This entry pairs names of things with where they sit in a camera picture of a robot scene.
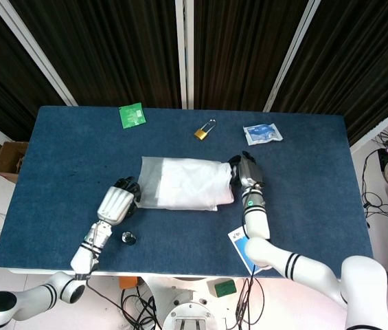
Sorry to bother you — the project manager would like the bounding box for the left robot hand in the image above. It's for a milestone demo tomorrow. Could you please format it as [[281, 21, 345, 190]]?
[[96, 176, 142, 225]]

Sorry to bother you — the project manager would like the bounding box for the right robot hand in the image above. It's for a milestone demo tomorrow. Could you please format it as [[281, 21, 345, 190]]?
[[227, 150, 265, 189]]

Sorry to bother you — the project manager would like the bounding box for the translucent plastic bag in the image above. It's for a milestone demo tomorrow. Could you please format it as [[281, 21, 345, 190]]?
[[135, 156, 234, 212]]

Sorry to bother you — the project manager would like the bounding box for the white garment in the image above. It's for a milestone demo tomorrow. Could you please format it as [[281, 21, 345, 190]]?
[[155, 158, 234, 210]]

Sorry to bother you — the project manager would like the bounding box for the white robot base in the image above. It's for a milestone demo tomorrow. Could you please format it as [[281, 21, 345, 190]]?
[[141, 274, 249, 330]]

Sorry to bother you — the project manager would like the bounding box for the blue and white packet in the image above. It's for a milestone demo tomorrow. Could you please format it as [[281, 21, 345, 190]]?
[[242, 122, 284, 146]]

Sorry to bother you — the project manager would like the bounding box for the brass padlock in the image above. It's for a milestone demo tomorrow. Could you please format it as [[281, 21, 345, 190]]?
[[194, 118, 218, 142]]

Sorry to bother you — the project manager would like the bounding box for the blue carpet table mat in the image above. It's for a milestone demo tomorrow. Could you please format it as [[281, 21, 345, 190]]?
[[0, 105, 375, 278]]

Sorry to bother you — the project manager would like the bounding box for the blue picture postcard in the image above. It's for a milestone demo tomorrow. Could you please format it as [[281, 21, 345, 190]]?
[[227, 225, 273, 276]]

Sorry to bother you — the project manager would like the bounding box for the orange box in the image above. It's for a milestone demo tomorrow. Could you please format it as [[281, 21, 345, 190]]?
[[118, 276, 139, 289]]

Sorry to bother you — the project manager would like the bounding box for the green foil packet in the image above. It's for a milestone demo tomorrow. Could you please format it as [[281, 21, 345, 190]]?
[[118, 102, 148, 130]]

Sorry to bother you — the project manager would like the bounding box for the open cardboard box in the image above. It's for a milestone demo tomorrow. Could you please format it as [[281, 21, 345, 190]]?
[[0, 140, 30, 184]]

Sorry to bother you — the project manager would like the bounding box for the green block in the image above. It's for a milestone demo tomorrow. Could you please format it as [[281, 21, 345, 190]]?
[[214, 278, 238, 298]]

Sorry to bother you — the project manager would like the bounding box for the dark pleated curtain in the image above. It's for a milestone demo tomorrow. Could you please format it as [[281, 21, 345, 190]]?
[[193, 0, 310, 111], [271, 0, 388, 145], [0, 0, 67, 142], [10, 0, 183, 108]]

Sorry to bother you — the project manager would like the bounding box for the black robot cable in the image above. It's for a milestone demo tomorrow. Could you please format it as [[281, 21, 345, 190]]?
[[234, 274, 266, 327], [85, 278, 162, 330]]

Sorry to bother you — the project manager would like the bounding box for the white slanted frame post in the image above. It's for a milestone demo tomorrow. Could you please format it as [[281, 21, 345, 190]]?
[[263, 0, 321, 113], [0, 0, 78, 107]]

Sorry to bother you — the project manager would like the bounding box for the black floor cable tangle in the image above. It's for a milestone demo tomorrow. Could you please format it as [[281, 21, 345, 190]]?
[[361, 130, 388, 228]]

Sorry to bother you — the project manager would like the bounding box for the white upright frame post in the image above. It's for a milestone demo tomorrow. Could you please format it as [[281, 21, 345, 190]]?
[[174, 0, 186, 109], [183, 0, 195, 110]]

